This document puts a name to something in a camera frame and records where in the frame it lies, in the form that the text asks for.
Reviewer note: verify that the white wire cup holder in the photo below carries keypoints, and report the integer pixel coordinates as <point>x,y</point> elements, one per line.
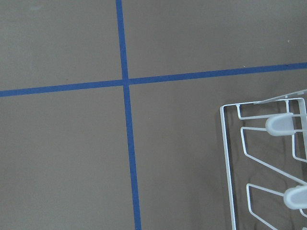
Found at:
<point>289,123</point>

